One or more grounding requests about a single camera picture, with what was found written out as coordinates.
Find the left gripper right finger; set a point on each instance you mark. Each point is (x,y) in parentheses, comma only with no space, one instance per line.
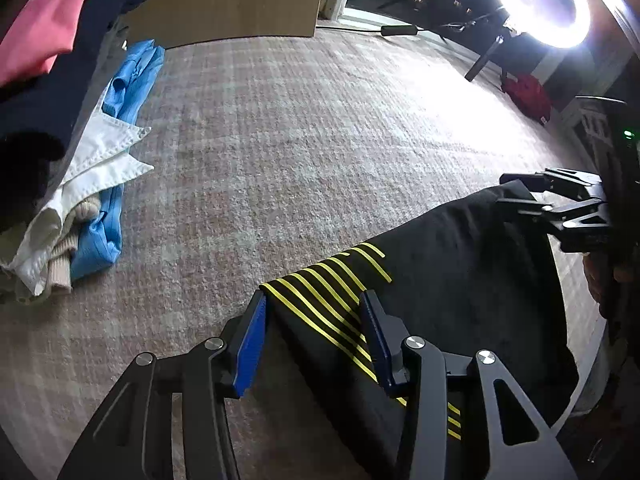
(466,417)

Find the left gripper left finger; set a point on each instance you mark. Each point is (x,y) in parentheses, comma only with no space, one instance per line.
(129,435)

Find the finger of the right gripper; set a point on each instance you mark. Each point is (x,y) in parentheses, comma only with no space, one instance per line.
(545,209)
(569,183)

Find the black yellow striped sport shirt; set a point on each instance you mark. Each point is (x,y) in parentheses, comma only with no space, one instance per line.
(461,276)

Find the person's right hand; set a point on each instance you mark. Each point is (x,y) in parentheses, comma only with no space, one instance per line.
(595,266)

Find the red cloth bag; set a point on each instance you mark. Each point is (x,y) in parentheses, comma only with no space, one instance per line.
(528,95)

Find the black tripod stand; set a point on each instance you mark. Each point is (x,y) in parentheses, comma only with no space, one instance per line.
(496,19)

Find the beige knit garment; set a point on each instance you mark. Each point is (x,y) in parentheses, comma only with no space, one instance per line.
(58,277)

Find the black power adapter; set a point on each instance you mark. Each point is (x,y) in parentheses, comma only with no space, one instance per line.
(398,30)

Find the white collared shirt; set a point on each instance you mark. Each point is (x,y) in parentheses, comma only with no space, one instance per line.
(101,161)

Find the checkered woven rug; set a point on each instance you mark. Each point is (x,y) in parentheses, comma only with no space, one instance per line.
(267,155)

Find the blue folded shirt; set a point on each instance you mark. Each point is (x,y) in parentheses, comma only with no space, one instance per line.
(100,240)

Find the navy folded garment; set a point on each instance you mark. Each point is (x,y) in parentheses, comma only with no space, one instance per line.
(42,118)

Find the pink folded garment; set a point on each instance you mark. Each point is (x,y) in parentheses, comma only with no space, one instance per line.
(42,31)

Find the ring light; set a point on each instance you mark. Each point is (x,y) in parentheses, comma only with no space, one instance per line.
(562,24)

